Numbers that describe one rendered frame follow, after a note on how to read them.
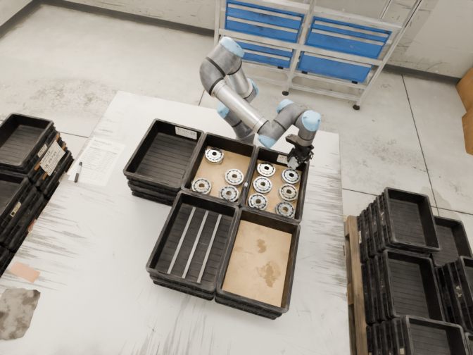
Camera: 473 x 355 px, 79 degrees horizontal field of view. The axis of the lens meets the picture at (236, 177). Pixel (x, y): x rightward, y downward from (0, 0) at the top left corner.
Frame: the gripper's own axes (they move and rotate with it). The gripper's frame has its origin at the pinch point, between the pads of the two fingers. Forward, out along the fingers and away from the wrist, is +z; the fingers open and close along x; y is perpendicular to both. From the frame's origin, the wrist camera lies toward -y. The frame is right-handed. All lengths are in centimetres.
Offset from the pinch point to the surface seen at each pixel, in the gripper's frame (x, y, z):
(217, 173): -32.9, -20.5, 13.7
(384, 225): 53, 45, 54
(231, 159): -21.5, -25.8, 14.9
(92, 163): -92, -66, 20
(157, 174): -62, -34, 11
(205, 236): -55, 9, 12
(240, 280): -51, 34, 12
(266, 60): 92, -152, 74
